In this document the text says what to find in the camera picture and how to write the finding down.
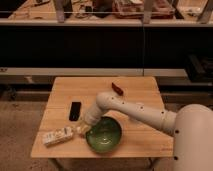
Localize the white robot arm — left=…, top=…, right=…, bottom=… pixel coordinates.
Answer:
left=77, top=92, right=213, bottom=171

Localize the black smartphone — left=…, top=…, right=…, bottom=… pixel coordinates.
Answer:
left=69, top=102, right=81, bottom=121

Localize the green bowl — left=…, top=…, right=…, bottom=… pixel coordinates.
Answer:
left=86, top=116, right=122, bottom=153

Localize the wooden table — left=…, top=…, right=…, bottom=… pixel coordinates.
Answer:
left=30, top=76, right=180, bottom=159

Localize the red chili pepper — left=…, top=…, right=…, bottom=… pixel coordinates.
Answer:
left=112, top=83, right=124, bottom=96

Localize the black box on right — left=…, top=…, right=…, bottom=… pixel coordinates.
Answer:
left=185, top=55, right=213, bottom=83

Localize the long shelf with clutter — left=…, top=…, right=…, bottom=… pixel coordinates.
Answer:
left=0, top=0, right=213, bottom=27

